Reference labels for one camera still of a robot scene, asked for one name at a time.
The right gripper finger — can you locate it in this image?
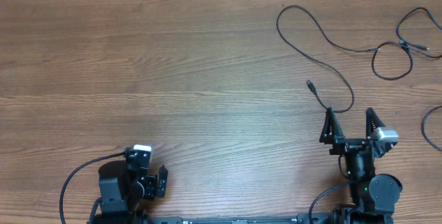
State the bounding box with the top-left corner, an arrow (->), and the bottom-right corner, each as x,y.
365,108 -> 385,137
319,107 -> 345,144

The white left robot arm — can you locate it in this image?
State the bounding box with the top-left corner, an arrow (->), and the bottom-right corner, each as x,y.
89,160 -> 169,224

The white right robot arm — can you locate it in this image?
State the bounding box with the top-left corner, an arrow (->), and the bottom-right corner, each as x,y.
318,108 -> 403,223

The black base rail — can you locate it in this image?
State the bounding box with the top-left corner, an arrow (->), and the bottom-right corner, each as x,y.
86,212 -> 394,224

